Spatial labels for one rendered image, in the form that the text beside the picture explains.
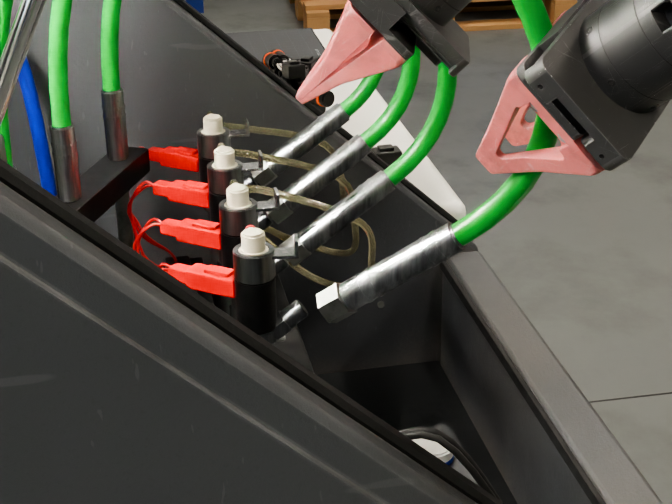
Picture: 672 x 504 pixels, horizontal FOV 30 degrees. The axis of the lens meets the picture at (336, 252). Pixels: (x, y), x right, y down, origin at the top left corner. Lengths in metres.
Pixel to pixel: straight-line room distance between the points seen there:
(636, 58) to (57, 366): 0.31
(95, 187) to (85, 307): 0.55
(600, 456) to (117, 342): 0.54
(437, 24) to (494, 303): 0.42
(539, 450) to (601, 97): 0.44
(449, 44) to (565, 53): 0.15
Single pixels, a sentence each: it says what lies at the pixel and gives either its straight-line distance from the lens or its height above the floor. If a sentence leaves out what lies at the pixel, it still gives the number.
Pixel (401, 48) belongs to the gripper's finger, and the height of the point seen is 1.26.
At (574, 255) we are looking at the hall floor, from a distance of 3.48.
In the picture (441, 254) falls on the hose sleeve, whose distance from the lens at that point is 0.71.
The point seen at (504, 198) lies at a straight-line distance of 0.70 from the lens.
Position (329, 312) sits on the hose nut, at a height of 1.12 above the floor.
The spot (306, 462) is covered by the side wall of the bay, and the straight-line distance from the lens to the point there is 0.50.
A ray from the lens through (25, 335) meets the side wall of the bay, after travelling 0.46.
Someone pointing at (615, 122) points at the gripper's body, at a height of 1.27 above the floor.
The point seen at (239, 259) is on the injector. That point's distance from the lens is 0.83.
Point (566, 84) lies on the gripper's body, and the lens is 0.61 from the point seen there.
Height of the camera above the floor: 1.47
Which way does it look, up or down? 25 degrees down
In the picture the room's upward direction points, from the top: 1 degrees counter-clockwise
